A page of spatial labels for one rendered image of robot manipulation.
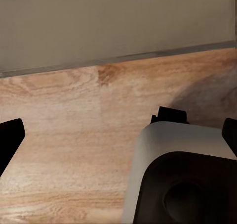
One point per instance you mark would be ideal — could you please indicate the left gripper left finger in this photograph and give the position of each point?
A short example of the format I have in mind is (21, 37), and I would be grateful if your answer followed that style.
(12, 134)

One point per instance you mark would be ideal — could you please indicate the coffee table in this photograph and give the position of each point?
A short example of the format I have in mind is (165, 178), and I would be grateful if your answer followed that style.
(49, 35)

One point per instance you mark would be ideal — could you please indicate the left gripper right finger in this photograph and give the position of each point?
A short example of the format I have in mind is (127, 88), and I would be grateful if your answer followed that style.
(229, 133)

